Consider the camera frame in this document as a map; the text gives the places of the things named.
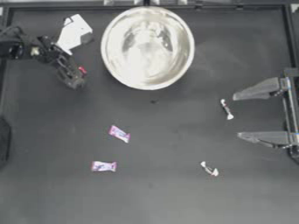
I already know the white candy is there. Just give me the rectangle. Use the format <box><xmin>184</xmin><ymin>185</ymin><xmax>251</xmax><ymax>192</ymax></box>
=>
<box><xmin>200</xmin><ymin>160</ymin><xmax>220</xmax><ymax>178</ymax></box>
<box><xmin>219</xmin><ymin>98</ymin><xmax>235</xmax><ymax>121</ymax></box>

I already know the pink candy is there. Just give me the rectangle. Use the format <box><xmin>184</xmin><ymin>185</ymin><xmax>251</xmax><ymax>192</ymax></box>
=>
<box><xmin>107</xmin><ymin>124</ymin><xmax>132</xmax><ymax>144</ymax></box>
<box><xmin>90</xmin><ymin>160</ymin><xmax>118</xmax><ymax>173</ymax></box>

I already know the steel bowl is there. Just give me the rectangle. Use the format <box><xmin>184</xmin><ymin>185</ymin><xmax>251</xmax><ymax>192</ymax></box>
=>
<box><xmin>99</xmin><ymin>5</ymin><xmax>196</xmax><ymax>91</ymax></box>

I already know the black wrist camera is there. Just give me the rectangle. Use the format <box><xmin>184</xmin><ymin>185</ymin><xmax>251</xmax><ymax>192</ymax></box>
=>
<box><xmin>79</xmin><ymin>31</ymin><xmax>95</xmax><ymax>46</ymax></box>

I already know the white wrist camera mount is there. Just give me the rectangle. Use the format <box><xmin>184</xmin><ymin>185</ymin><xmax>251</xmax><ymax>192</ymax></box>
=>
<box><xmin>55</xmin><ymin>13</ymin><xmax>95</xmax><ymax>56</ymax></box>

